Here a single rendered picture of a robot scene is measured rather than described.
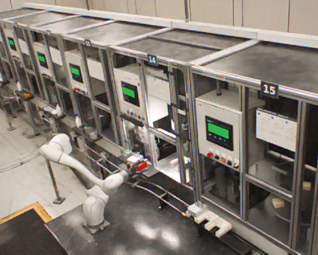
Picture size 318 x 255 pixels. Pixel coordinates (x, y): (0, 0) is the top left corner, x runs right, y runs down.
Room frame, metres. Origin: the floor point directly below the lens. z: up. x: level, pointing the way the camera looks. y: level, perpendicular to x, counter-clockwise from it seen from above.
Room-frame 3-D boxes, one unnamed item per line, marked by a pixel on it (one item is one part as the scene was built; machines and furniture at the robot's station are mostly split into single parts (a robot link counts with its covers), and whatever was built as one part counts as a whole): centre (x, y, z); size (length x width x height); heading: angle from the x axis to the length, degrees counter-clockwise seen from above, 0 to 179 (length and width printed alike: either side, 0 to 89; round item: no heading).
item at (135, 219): (2.34, 0.31, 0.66); 1.50 x 1.06 x 0.04; 36
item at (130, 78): (3.23, 0.17, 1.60); 0.42 x 0.29 x 0.46; 36
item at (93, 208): (2.54, 0.68, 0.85); 0.18 x 0.16 x 0.22; 169
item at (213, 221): (2.21, -0.27, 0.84); 0.36 x 0.14 x 0.10; 36
